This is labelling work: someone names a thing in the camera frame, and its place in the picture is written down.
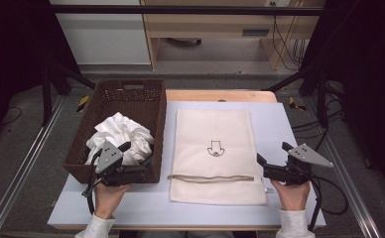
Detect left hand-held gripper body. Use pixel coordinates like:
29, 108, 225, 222
95, 140, 147, 188

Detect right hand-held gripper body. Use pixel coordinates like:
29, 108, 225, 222
262, 143, 334, 186

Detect white cloth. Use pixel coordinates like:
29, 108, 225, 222
84, 111, 156, 167

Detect brown woven basket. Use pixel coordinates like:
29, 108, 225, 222
63, 77, 168, 184

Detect cream drawstring laundry bag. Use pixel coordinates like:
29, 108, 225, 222
168, 108, 268, 206

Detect person's right hand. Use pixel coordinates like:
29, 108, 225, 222
270, 179, 312, 212

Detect person's left hand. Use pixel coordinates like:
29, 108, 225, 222
93, 182, 133, 220

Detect yellow black tape piece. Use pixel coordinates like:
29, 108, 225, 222
75, 95, 91, 113
288, 96, 308, 112

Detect black metal stand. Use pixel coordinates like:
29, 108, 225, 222
262, 60, 331, 129
41, 60, 97, 127

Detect black curtain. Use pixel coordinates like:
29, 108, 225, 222
299, 0, 385, 199
0, 0, 82, 150

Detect white cabinet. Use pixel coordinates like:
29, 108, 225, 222
49, 0, 152, 65

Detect light wooden desk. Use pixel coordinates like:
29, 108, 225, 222
140, 0, 325, 71

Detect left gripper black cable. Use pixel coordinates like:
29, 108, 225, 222
81, 149, 103, 215

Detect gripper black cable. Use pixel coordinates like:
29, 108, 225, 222
81, 149, 103, 215
308, 177, 323, 232

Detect aluminium floor rail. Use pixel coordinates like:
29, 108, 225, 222
304, 96, 383, 238
0, 94, 66, 238

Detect bundle of black floor cables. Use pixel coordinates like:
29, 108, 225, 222
291, 80, 347, 153

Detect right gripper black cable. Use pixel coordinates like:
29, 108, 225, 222
308, 177, 323, 232

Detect black floor cable loop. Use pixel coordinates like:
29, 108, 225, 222
313, 177, 349, 216

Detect black hanging desk cables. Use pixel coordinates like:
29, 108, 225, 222
270, 1, 312, 71

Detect thin black floor cable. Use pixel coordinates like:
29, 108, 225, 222
0, 106, 24, 127

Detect black horizontal frame bar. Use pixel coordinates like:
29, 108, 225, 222
50, 4, 324, 16

